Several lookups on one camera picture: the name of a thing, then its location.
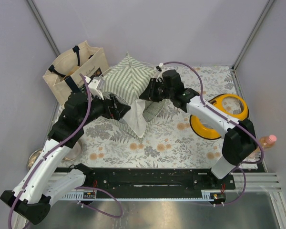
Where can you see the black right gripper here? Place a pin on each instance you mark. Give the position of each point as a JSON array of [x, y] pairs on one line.
[[149, 93]]

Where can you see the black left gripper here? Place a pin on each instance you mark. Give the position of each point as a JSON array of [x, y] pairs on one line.
[[114, 108]]

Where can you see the green checkered pet cushion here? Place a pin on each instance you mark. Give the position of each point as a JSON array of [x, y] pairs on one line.
[[152, 109]]

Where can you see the green striped pet tent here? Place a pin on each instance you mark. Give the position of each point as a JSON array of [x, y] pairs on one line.
[[127, 81]]

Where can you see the steel pet bowl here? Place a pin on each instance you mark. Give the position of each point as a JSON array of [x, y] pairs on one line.
[[32, 158], [75, 152]]

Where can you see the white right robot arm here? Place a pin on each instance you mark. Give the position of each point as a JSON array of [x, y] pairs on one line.
[[239, 135]]

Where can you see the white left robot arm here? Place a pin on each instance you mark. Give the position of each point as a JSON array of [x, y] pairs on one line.
[[33, 198]]

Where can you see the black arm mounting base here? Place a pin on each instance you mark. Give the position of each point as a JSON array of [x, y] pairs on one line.
[[123, 179]]

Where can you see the yellow double pet bowl holder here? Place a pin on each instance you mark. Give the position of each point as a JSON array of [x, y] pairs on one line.
[[210, 120]]

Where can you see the floral table mat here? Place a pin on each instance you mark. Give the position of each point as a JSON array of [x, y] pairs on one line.
[[170, 141]]

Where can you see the beige canvas tote bag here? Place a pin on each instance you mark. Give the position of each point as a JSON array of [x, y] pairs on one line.
[[63, 75]]

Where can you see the pink capped drink bottle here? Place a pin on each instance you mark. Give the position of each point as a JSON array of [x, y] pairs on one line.
[[268, 141]]

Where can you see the white slotted cable duct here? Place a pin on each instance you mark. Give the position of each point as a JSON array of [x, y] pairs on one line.
[[145, 195]]

